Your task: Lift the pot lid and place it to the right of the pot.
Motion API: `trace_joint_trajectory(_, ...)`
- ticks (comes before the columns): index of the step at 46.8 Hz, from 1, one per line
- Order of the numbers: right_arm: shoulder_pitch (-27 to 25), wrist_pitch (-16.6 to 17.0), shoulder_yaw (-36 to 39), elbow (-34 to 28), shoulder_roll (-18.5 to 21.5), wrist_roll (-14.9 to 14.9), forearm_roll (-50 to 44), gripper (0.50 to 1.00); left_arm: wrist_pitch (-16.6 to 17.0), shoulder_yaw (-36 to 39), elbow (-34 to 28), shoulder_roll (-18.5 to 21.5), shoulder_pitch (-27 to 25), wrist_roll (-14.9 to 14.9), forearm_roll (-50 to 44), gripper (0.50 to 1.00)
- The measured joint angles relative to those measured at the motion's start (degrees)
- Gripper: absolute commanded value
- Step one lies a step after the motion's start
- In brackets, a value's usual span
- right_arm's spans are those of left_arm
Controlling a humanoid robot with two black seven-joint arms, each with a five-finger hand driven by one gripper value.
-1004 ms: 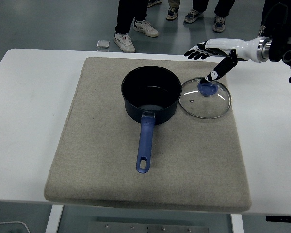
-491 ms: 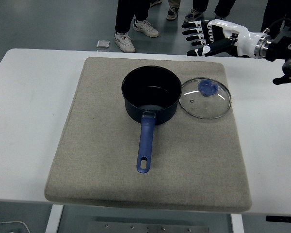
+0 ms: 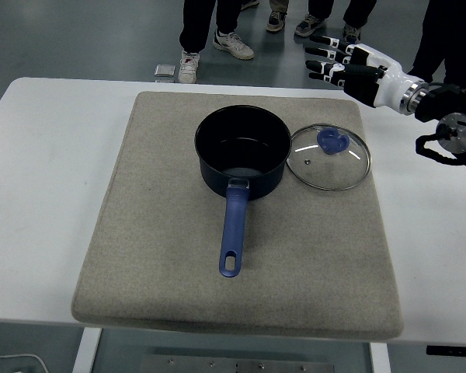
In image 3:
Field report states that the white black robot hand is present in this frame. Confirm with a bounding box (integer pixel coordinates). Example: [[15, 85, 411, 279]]
[[304, 33, 416, 117]]

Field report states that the glass pot lid blue knob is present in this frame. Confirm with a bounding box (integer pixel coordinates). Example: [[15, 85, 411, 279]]
[[285, 123, 373, 192]]

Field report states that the person in black trousers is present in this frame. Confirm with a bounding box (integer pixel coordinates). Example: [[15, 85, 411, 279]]
[[406, 0, 466, 89]]

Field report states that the person in grey blue sneakers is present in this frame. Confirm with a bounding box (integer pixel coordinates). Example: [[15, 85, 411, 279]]
[[294, 0, 378, 44]]

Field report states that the person in tan trousers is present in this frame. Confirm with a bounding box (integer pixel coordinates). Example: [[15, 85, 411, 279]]
[[266, 0, 288, 33]]

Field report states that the person in white sneakers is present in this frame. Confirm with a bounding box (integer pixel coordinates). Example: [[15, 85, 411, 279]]
[[177, 0, 255, 85]]

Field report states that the grey fabric mat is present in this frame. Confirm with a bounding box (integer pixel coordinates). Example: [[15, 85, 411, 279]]
[[69, 91, 405, 343]]

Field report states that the black table control panel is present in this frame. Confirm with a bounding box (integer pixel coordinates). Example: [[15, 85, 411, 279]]
[[426, 344, 466, 357]]

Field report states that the white table leg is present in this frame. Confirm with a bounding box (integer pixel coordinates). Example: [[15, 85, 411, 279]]
[[368, 341, 391, 373], [71, 328, 102, 373]]

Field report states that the grey metal plate with screws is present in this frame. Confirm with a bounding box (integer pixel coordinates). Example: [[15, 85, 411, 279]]
[[139, 354, 335, 373]]

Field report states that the white curved object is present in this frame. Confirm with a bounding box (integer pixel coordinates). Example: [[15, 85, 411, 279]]
[[0, 354, 47, 373]]

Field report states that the dark blue pot blue handle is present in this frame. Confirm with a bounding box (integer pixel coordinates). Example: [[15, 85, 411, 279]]
[[194, 105, 292, 279]]

